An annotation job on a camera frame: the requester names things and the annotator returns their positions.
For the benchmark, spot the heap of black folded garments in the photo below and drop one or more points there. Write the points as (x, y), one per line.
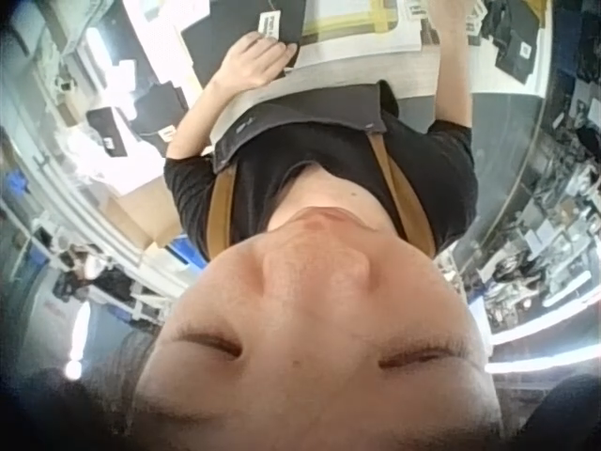
(141, 117)

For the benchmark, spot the pile of black tagged garments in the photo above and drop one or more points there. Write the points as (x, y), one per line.
(516, 42)

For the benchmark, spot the person's left hand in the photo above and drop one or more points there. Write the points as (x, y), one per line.
(253, 63)

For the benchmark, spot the black garment with white tag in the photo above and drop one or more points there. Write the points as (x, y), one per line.
(225, 33)

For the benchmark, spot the blue plastic crate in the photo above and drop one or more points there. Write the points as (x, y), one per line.
(10, 184)

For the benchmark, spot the white printing board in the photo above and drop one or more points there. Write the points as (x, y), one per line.
(357, 47)

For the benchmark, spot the white paper tag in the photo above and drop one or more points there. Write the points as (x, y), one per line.
(475, 26)
(415, 8)

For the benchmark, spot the cluttered workbench with machines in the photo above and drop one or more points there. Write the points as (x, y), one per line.
(549, 225)

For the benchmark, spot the brown cardboard box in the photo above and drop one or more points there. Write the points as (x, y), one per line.
(145, 211)

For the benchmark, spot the white flat board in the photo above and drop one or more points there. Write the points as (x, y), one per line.
(159, 42)

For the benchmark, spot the yellow-edged printing frame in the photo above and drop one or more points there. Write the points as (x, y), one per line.
(349, 19)

